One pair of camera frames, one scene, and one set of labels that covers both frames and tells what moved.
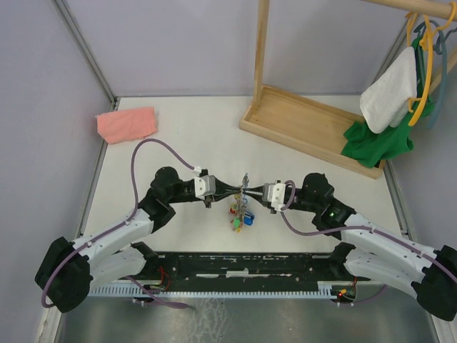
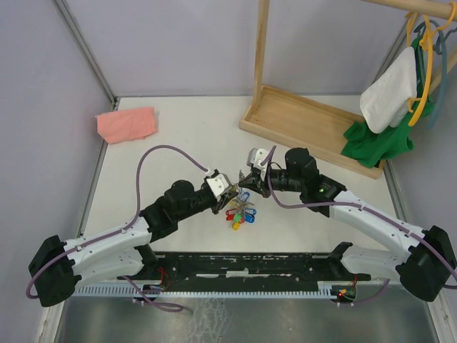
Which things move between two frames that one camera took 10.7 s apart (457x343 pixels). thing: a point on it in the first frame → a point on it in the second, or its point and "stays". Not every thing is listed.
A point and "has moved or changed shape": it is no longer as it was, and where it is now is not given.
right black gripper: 265,203 → 253,181
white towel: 385,103 stays
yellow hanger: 427,43 stays
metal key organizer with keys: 239,212 has moved or changed shape
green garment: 369,147 stays
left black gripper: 221,188 → 225,199
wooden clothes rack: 315,127 stays
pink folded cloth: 128,124 stays
